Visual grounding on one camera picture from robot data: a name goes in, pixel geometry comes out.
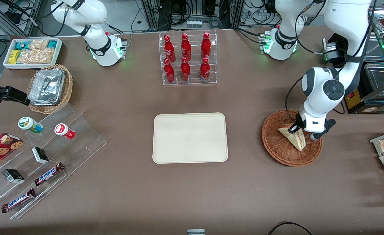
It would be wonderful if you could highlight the brown round wicker basket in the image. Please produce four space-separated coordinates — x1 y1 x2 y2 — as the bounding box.
262 109 323 167

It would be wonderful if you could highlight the black table cable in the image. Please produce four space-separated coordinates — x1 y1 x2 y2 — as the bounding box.
268 222 312 235

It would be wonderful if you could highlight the white snack bin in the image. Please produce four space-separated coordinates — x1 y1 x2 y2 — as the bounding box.
3 38 64 70

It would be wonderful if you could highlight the clear cracker bag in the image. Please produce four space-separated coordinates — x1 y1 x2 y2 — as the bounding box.
17 49 37 64
35 48 56 64
29 39 49 50

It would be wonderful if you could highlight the aluminium frame rack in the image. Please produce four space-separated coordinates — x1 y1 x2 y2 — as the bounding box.
141 0 245 30

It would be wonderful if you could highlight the green lid cup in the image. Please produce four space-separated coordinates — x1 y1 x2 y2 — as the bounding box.
18 117 43 134

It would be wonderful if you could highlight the red cola bottle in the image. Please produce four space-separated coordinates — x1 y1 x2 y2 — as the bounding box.
181 33 192 62
201 32 212 60
180 56 191 81
164 34 175 62
200 56 211 80
164 58 175 83

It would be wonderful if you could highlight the light tan wicker basket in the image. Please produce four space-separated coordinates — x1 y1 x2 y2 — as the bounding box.
27 64 73 114

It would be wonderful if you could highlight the clear acrylic tiered stand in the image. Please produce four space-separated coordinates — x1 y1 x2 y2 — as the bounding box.
0 103 108 220

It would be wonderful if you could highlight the black box silver plate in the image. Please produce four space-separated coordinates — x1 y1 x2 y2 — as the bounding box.
322 38 346 64

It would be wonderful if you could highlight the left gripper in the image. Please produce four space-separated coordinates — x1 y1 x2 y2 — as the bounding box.
288 111 327 134

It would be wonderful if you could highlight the triangle sandwich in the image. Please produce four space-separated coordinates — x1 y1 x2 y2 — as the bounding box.
277 123 306 152

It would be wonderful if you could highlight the cream rectangular tray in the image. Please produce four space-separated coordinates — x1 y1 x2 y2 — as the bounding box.
152 113 229 164

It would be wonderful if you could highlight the Snickers bar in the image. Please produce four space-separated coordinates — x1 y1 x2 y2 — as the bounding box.
1 188 36 213
34 162 65 186

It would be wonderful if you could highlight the red lid cup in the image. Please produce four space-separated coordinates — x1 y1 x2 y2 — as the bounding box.
54 123 76 140

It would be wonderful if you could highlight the small black box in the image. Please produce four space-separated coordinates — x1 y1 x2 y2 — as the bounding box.
31 147 50 164
2 169 25 184

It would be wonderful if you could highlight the black food warmer machine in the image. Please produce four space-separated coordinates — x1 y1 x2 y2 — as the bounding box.
323 5 384 115

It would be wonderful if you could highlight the clear acrylic bottle rack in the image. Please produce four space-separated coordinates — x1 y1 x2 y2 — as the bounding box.
159 29 218 86

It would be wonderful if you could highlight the yellow snack pack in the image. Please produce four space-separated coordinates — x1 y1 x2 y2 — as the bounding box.
8 50 21 65

